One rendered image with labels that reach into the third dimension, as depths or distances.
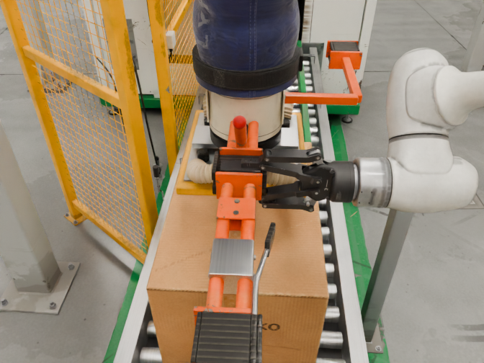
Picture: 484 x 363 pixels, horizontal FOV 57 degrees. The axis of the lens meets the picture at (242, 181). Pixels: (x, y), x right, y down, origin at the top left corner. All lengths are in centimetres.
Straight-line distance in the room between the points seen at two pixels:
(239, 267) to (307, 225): 53
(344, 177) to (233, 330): 35
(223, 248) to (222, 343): 16
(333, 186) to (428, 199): 16
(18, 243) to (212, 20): 149
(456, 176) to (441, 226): 189
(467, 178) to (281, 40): 41
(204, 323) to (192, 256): 50
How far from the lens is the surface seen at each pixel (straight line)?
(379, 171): 79
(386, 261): 168
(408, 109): 82
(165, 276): 103
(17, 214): 199
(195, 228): 112
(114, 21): 143
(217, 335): 56
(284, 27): 87
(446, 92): 80
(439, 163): 81
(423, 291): 235
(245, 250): 65
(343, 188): 78
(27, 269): 224
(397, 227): 156
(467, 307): 237
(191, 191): 96
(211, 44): 87
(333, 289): 153
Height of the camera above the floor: 174
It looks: 39 degrees down
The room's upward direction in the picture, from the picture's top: straight up
